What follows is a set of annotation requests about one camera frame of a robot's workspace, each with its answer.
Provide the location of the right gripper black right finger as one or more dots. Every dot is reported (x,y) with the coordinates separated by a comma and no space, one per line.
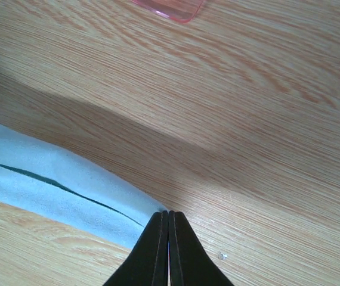
(189,263)

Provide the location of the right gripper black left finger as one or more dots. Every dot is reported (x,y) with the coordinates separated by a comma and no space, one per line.
(147,264)

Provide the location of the light blue cleaning cloth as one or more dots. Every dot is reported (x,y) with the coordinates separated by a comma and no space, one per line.
(58,184)

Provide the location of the red sunglasses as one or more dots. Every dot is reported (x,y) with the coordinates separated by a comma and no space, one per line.
(181,11)

